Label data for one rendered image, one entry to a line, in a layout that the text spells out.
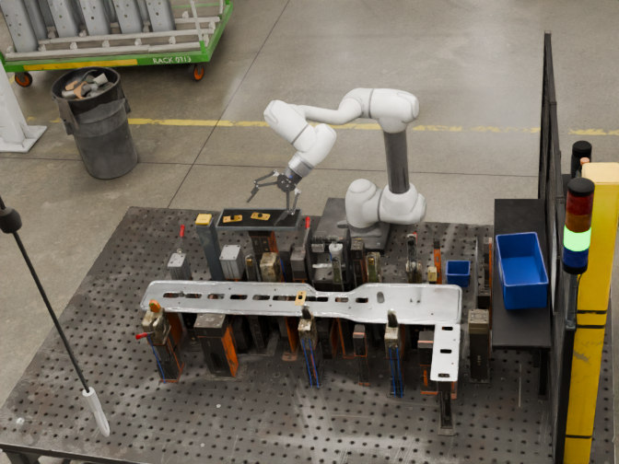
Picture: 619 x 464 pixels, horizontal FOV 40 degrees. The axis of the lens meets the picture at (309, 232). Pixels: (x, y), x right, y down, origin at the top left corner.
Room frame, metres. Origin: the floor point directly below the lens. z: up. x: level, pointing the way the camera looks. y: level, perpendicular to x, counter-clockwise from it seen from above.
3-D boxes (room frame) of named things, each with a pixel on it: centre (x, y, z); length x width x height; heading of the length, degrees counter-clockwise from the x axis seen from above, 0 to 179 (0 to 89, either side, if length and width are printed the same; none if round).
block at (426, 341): (2.29, -0.38, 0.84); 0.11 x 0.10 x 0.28; 164
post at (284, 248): (2.85, 0.12, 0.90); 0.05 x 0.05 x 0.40; 74
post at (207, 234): (3.08, 0.46, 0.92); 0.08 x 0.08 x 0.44; 74
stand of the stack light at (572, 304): (1.72, -0.72, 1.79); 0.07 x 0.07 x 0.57
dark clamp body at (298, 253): (2.82, 0.06, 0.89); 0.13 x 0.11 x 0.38; 164
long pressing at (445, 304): (2.62, 0.11, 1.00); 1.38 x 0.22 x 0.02; 74
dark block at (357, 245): (2.76, -0.19, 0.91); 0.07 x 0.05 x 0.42; 164
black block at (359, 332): (2.38, -0.13, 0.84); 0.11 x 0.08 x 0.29; 164
